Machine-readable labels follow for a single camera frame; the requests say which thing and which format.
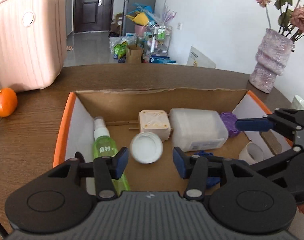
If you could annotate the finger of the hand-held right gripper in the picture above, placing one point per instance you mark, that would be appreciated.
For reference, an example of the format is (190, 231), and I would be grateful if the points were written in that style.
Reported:
(277, 161)
(252, 125)

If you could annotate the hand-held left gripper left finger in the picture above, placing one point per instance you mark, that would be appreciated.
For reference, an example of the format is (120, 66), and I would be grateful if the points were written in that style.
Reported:
(120, 161)

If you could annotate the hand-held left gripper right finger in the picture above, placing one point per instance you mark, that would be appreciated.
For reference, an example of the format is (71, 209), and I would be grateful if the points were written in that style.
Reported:
(180, 162)

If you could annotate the purple ridged lid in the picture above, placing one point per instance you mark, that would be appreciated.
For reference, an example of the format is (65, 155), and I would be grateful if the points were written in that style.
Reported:
(228, 125)

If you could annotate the green spray bottle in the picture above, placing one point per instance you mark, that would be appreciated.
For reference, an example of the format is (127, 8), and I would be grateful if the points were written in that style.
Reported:
(103, 142)

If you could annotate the white tape roll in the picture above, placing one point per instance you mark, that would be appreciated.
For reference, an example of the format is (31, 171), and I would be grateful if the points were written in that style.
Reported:
(250, 152)

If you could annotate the white round lid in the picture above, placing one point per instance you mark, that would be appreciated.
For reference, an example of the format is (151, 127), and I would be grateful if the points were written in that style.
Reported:
(146, 148)

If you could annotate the blue plastic ridged lid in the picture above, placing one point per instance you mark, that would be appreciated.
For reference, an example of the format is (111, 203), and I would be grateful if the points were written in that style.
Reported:
(212, 180)

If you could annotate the white plastic bottle beige cap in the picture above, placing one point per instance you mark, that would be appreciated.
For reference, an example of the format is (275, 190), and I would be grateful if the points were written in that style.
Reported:
(197, 130)

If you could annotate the cardboard box orange rim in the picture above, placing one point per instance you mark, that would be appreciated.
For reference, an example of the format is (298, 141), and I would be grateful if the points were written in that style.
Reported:
(152, 100)

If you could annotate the pale purple textured vase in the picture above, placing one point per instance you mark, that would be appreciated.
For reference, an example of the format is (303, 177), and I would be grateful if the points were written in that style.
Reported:
(272, 60)

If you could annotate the white and blue carton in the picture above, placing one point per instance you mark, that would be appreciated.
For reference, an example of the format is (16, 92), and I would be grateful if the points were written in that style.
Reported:
(163, 60)

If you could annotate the small brown cardboard box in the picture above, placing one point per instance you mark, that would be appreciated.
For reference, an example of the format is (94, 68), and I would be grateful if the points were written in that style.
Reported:
(134, 53)

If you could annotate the green plastic bag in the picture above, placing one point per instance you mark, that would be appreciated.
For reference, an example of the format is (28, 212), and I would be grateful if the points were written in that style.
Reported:
(120, 50)

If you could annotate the dried pink flowers bouquet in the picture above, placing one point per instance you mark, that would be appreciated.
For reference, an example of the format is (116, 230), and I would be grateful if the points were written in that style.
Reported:
(292, 12)

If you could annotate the orange fruit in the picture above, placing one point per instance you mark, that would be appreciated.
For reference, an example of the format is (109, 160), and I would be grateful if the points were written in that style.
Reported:
(5, 102)

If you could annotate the pink plastic bin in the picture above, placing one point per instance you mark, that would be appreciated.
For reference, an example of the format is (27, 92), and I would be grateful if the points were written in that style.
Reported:
(140, 30)

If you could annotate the yellow plastic dustpan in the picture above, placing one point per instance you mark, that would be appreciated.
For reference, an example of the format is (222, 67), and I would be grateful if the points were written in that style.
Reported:
(138, 18)

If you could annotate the pink hard-shell suitcase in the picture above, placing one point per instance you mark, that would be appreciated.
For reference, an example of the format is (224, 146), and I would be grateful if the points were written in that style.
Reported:
(27, 42)

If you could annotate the dark brown entrance door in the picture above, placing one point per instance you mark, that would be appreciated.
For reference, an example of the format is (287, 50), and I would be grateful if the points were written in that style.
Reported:
(94, 5)

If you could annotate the white board leaning on wall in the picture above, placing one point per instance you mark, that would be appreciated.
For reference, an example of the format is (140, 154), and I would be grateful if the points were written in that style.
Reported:
(200, 58)

